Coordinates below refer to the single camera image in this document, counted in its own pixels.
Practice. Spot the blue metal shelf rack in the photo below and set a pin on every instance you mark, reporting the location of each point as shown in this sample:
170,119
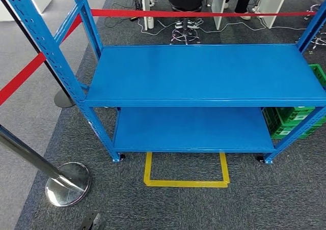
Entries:
204,73

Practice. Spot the black stool with chrome base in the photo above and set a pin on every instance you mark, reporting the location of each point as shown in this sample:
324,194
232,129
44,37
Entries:
185,36

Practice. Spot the yellow floor tape square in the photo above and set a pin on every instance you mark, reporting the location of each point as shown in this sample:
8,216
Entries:
186,183

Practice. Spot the small white bottle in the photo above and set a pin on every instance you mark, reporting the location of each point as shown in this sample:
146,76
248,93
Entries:
150,22

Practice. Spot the red barrier belt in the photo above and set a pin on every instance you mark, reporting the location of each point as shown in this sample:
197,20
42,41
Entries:
165,13
20,76

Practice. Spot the black stanchion with dark base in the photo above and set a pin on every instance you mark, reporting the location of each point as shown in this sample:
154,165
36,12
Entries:
63,99

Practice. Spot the chrome stanchion with mirror base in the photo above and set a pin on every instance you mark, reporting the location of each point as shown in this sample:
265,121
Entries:
69,184

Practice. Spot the green plastic crate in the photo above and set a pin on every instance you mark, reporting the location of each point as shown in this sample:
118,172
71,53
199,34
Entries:
280,120

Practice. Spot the white power strip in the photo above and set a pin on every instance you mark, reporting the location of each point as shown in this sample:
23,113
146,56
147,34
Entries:
255,9

